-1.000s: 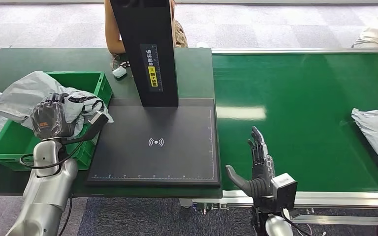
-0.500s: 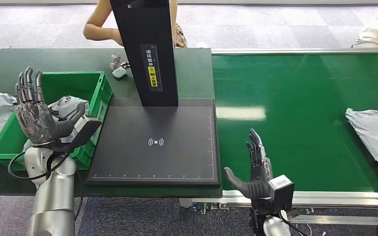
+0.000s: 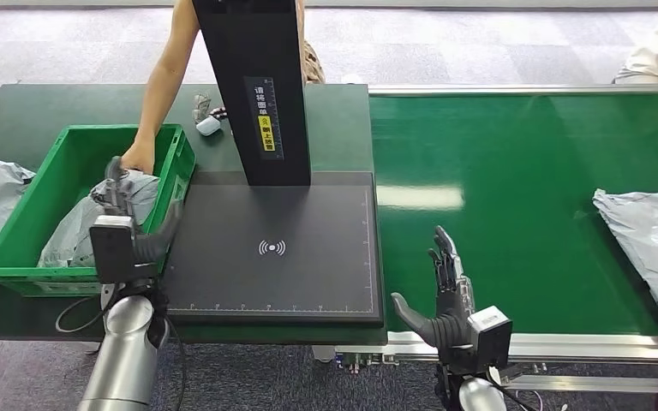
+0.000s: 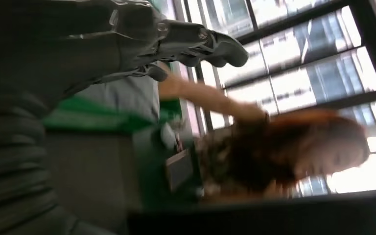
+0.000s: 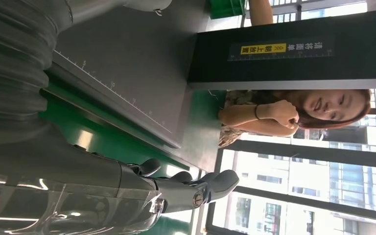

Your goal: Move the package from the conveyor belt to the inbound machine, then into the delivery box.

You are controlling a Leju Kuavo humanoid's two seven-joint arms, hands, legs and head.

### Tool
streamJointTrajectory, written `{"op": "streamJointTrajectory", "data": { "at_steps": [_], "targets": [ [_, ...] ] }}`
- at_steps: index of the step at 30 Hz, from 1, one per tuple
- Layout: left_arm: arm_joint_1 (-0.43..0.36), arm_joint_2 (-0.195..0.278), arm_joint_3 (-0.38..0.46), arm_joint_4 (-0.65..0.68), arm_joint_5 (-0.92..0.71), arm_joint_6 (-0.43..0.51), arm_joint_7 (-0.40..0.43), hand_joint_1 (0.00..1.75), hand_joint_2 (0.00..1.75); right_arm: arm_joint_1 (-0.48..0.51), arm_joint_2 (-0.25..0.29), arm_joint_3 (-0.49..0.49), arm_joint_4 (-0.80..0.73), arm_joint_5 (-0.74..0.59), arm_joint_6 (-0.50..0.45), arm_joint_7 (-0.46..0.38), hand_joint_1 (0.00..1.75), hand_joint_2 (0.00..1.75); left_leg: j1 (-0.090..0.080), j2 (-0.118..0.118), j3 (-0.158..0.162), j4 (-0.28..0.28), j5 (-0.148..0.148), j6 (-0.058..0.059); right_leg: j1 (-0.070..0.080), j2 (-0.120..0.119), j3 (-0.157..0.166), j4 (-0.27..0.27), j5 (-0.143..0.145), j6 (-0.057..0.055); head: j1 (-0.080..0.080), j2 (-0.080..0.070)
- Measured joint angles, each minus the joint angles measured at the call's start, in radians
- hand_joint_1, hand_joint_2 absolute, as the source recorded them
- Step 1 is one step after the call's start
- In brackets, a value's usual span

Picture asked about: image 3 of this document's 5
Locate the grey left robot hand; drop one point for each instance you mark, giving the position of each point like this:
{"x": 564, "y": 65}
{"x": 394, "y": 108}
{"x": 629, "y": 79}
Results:
{"x": 150, "y": 244}

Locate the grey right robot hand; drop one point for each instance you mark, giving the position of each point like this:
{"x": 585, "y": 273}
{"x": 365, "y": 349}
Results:
{"x": 451, "y": 329}

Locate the grey mailer bag black print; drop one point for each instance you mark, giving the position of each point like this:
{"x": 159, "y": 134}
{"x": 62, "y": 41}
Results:
{"x": 71, "y": 232}

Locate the person's forearm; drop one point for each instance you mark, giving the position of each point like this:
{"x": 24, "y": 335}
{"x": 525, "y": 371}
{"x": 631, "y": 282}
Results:
{"x": 156, "y": 102}

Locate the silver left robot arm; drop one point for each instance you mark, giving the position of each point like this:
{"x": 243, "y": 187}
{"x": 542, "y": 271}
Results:
{"x": 124, "y": 352}

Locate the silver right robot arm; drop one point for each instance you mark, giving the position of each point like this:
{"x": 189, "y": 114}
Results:
{"x": 479, "y": 397}

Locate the conveyor connector block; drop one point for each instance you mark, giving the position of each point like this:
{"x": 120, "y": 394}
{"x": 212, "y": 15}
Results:
{"x": 363, "y": 360}

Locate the green conveyor belt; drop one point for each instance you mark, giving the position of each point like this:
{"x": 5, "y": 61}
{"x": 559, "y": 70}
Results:
{"x": 505, "y": 159}

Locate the person's hand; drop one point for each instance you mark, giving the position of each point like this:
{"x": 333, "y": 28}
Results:
{"x": 138, "y": 159}

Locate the white crate long label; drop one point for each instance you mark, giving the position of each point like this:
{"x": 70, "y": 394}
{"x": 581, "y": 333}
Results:
{"x": 68, "y": 287}

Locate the green plastic crate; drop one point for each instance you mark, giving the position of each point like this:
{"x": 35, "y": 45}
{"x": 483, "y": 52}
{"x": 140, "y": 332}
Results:
{"x": 51, "y": 187}

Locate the white earbuds case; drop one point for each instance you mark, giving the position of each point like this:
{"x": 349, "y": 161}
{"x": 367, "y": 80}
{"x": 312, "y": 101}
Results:
{"x": 208, "y": 126}

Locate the crumpled grey wrapper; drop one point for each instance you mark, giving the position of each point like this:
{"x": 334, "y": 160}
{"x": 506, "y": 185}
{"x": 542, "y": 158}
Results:
{"x": 201, "y": 106}

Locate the black white beaded band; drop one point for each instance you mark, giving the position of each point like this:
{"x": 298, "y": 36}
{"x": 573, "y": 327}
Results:
{"x": 219, "y": 113}

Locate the black scanner platform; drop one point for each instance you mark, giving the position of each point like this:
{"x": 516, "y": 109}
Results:
{"x": 306, "y": 272}

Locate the black yellow column label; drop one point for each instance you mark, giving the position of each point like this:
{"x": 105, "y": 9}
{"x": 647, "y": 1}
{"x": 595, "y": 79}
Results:
{"x": 265, "y": 119}

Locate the dark green table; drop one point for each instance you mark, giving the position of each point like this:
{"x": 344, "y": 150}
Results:
{"x": 22, "y": 113}

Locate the black scanner column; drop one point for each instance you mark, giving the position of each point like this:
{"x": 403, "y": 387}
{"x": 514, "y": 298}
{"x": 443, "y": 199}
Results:
{"x": 249, "y": 45}

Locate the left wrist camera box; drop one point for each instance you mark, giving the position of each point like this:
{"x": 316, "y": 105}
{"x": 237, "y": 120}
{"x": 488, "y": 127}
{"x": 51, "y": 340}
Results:
{"x": 113, "y": 249}

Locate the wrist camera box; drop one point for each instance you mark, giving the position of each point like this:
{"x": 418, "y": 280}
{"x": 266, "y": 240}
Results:
{"x": 113, "y": 249}
{"x": 493, "y": 340}

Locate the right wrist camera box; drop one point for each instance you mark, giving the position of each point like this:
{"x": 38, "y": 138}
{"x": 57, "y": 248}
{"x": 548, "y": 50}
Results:
{"x": 493, "y": 340}

